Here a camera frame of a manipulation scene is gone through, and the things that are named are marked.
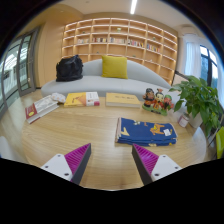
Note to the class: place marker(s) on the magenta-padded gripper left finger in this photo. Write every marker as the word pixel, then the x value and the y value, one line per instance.
pixel 56 165

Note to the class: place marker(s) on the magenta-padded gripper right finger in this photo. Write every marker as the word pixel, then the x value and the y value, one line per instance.
pixel 165 165

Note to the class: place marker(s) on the small white and red can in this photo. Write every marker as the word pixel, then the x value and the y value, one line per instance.
pixel 183 121

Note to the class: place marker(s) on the red and white book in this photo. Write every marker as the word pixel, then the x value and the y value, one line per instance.
pixel 40 108

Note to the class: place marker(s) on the green chair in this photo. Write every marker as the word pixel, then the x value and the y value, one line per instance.
pixel 220 143

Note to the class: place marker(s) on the three-figure colourful figurine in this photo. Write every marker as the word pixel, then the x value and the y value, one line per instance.
pixel 156 101

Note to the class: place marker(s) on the small patterned white pack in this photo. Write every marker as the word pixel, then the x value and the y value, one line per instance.
pixel 59 97

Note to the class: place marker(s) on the green potted plant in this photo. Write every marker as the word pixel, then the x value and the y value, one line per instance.
pixel 198 98

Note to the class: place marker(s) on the large yellow book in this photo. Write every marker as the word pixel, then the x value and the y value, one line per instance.
pixel 122 99

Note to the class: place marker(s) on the grey curved sofa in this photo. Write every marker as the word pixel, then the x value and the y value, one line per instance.
pixel 96 85

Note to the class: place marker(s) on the black bag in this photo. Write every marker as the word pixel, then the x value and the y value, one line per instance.
pixel 69 69

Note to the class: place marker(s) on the glass door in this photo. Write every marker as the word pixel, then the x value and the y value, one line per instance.
pixel 18 70

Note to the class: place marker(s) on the white curtain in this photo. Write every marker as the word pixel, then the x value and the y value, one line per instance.
pixel 192 60

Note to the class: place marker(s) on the yellow cushion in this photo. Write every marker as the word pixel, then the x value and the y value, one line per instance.
pixel 114 66

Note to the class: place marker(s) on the long ceiling light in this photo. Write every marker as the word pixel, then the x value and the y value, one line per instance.
pixel 133 6

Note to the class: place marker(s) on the wooden wall shelf unit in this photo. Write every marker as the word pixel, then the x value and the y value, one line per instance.
pixel 116 48

